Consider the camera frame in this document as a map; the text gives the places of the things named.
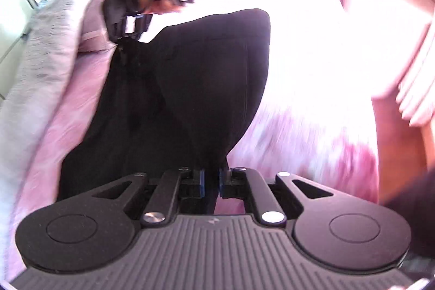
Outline black trousers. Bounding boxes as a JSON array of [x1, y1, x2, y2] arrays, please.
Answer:
[[58, 9, 271, 213]]

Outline grey striped quilt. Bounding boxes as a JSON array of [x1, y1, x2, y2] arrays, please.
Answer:
[[0, 0, 86, 243]]

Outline pink pillow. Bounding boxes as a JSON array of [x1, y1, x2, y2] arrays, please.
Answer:
[[340, 0, 434, 201]]

